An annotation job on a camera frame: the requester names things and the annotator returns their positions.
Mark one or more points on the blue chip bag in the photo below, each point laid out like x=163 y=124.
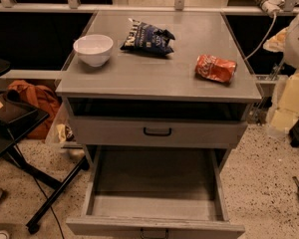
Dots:
x=148 y=38

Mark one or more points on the clear plastic bin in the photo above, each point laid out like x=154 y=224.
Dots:
x=60 y=134

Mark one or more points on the closed top drawer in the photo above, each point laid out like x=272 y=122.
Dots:
x=158 y=132

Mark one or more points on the white sneaker toe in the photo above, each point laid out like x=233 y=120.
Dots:
x=4 y=234

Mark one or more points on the open middle drawer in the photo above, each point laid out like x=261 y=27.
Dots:
x=155 y=193

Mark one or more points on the white power strip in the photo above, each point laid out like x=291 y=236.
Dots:
x=270 y=7

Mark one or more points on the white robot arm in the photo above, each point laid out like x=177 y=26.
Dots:
x=287 y=42

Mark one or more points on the white bowl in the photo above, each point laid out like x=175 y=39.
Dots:
x=94 y=50

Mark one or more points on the orange backpack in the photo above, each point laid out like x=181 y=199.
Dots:
x=41 y=97

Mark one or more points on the black folding stand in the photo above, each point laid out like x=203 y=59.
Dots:
x=11 y=132

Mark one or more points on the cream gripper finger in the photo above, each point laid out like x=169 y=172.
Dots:
x=277 y=42

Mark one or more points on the grey drawer cabinet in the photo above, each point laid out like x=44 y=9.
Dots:
x=146 y=87

